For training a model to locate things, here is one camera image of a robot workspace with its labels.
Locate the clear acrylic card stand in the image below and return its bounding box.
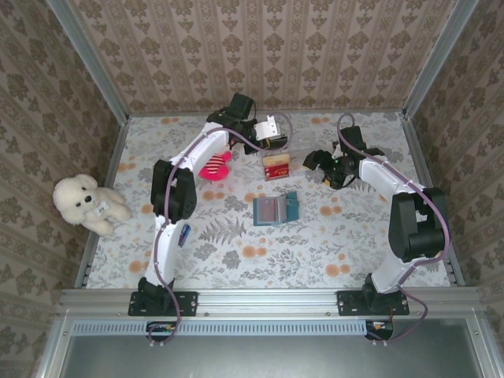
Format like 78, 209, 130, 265
259, 132, 316, 183

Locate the gold plastic card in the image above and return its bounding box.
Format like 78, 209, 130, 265
262, 154, 292, 167

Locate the red box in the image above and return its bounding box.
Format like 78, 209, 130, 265
264, 164, 293, 181

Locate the blue-grey notebook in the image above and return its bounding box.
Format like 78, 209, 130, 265
252, 191, 300, 228

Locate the reddish plastic card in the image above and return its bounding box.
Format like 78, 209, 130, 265
258, 198, 284, 223

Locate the pink-eared plush doll with glasses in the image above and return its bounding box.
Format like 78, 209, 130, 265
198, 150, 234, 183

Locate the floral table cover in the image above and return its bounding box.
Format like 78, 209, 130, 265
85, 112, 452, 291

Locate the small dark blue box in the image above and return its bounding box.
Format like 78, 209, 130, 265
177, 223, 193, 248

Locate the black base electronics box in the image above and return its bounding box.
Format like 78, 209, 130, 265
365, 318, 395, 342
146, 321, 179, 343

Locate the white teddy bear plush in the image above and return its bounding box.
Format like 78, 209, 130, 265
53, 173, 132, 237

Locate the grey sheet metal panel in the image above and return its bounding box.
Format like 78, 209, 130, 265
58, 334, 486, 378

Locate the thin aluminium table edge rail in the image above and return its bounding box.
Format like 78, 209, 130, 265
128, 110, 405, 118

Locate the aluminium table side rail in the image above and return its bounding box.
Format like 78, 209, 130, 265
400, 113, 466, 287
73, 116, 131, 291

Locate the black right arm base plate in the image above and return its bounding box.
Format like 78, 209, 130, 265
336, 290, 410, 317

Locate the aluminium corner post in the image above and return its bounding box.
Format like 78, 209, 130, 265
402, 0, 480, 117
46, 0, 131, 124

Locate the long aluminium mounting rail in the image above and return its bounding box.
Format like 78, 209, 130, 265
57, 287, 482, 318

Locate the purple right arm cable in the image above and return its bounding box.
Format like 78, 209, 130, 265
336, 113, 450, 347

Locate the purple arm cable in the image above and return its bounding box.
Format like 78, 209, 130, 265
336, 113, 450, 347
147, 112, 295, 350

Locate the grey slotted cable duct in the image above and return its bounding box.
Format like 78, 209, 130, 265
72, 319, 369, 337

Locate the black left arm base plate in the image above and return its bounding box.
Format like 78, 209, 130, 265
128, 290, 199, 317

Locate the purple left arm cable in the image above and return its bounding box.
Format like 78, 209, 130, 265
147, 112, 295, 350

